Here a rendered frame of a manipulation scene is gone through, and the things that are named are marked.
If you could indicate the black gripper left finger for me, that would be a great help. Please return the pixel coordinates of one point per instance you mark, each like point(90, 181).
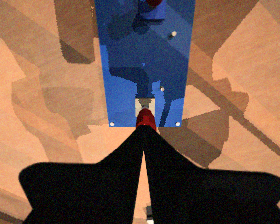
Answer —
point(111, 182)

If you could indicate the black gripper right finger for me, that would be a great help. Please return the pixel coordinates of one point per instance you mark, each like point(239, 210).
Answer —
point(174, 182)

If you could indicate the blue circuit board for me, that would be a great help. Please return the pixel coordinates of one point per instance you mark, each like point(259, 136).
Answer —
point(145, 49)

